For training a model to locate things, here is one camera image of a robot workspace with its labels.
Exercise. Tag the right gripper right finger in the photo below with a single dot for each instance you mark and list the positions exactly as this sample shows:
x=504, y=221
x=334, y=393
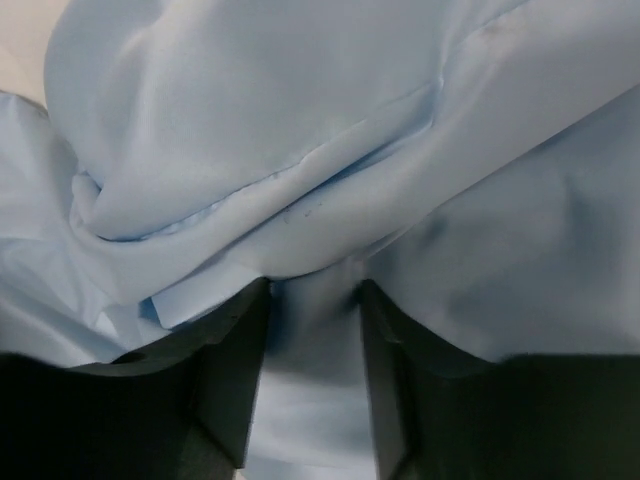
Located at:
x=438, y=412

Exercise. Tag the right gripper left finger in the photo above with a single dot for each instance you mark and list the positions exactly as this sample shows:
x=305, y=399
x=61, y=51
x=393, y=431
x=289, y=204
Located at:
x=178, y=408

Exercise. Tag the light blue pillowcase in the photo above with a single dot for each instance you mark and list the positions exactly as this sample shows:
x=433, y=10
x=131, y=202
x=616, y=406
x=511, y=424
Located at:
x=477, y=160

